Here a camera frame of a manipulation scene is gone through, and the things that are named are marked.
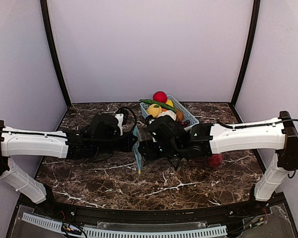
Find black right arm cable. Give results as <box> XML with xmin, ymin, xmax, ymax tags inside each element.
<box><xmin>218</xmin><ymin>118</ymin><xmax>298</xmax><ymax>153</ymax></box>

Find black left frame post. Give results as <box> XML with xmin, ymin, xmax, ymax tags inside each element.
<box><xmin>40</xmin><ymin>0</ymin><xmax>72</xmax><ymax>108</ymax></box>

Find green toy cucumber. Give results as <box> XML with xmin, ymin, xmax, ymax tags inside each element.
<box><xmin>139</xmin><ymin>99</ymin><xmax>177</xmax><ymax>113</ymax></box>

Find yellow toy lemon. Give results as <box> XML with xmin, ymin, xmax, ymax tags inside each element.
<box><xmin>165</xmin><ymin>99</ymin><xmax>174</xmax><ymax>107</ymax></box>

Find black right frame post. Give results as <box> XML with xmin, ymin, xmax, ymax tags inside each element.
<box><xmin>230</xmin><ymin>0</ymin><xmax>261</xmax><ymax>107</ymax></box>

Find clear zip bag blue zipper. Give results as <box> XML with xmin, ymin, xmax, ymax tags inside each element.
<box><xmin>206</xmin><ymin>153</ymin><xmax>224</xmax><ymax>169</ymax></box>

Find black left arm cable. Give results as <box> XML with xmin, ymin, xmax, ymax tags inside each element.
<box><xmin>0</xmin><ymin>106</ymin><xmax>138</xmax><ymax>143</ymax></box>

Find white slotted cable duct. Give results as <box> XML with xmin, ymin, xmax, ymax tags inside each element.
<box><xmin>21</xmin><ymin>212</ymin><xmax>227</xmax><ymax>238</ymax></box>

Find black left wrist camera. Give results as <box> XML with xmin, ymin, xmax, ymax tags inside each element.
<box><xmin>88</xmin><ymin>114</ymin><xmax>121</xmax><ymax>139</ymax></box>

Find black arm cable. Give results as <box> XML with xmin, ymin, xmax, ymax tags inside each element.
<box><xmin>218</xmin><ymin>118</ymin><xmax>298</xmax><ymax>153</ymax></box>
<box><xmin>0</xmin><ymin>106</ymin><xmax>138</xmax><ymax>143</ymax></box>

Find black front frame rail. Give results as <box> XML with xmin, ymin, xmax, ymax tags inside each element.
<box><xmin>5</xmin><ymin>192</ymin><xmax>298</xmax><ymax>238</ymax></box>

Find white toy cauliflower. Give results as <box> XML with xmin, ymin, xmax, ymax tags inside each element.
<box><xmin>157</xmin><ymin>110</ymin><xmax>176</xmax><ymax>120</ymax></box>

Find brown toy kiwi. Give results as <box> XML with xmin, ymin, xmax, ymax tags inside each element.
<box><xmin>176</xmin><ymin>109</ymin><xmax>184</xmax><ymax>122</ymax></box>

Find red toy tomato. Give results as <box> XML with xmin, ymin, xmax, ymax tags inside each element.
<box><xmin>153</xmin><ymin>91</ymin><xmax>168</xmax><ymax>103</ymax></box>

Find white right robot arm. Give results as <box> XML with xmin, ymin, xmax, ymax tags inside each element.
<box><xmin>137</xmin><ymin>111</ymin><xmax>298</xmax><ymax>202</ymax></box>

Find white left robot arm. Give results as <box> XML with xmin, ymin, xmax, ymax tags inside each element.
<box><xmin>0</xmin><ymin>120</ymin><xmax>138</xmax><ymax>204</ymax></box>

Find blue perforated plastic basket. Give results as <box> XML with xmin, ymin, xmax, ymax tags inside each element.
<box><xmin>140</xmin><ymin>95</ymin><xmax>200</xmax><ymax>131</ymax></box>

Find dark purple toy grapes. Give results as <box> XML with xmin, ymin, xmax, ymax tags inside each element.
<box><xmin>178</xmin><ymin>120</ymin><xmax>190</xmax><ymax>128</ymax></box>

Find red toy apple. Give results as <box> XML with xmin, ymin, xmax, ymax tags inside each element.
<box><xmin>208</xmin><ymin>153</ymin><xmax>224</xmax><ymax>168</ymax></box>

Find black frame post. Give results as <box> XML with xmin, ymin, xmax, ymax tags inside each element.
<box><xmin>40</xmin><ymin>0</ymin><xmax>72</xmax><ymax>108</ymax></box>
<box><xmin>230</xmin><ymin>0</ymin><xmax>261</xmax><ymax>107</ymax></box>

